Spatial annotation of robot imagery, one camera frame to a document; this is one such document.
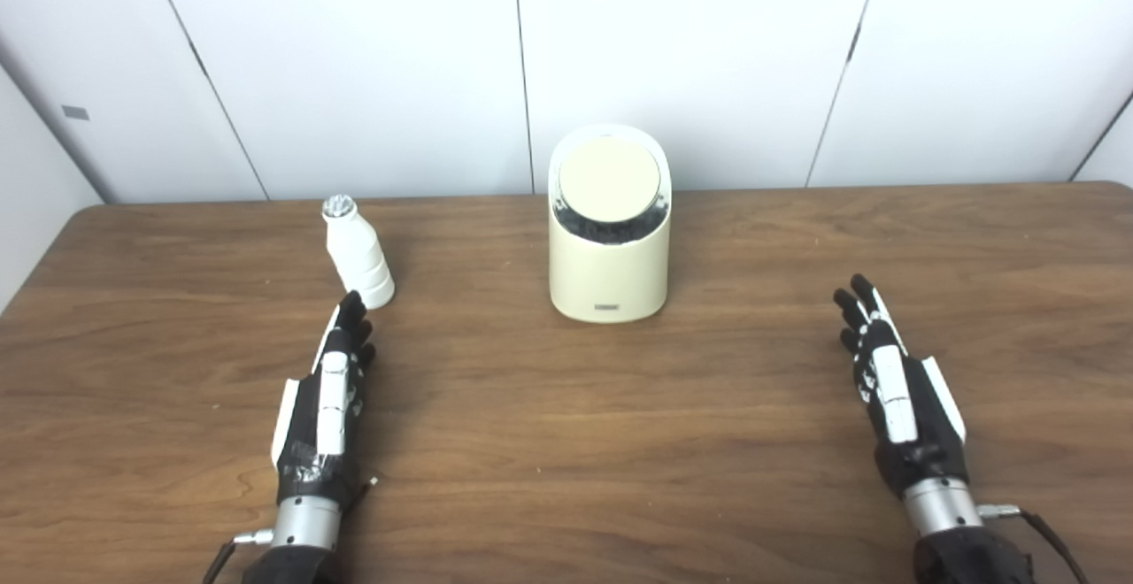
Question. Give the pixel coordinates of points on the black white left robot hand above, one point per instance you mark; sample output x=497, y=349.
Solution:
x=332, y=407

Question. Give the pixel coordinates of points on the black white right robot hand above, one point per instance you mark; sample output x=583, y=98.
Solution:
x=898, y=398

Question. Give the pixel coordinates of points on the small white plastic bottle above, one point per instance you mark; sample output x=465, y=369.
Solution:
x=358, y=257

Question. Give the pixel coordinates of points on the cream round bin lid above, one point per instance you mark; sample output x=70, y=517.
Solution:
x=609, y=179

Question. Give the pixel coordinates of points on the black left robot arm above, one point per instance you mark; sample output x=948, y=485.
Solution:
x=305, y=526

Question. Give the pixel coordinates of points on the cream-colored bin body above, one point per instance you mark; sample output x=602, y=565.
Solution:
x=609, y=274

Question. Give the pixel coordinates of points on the small grey wall label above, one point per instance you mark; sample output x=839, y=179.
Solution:
x=75, y=112

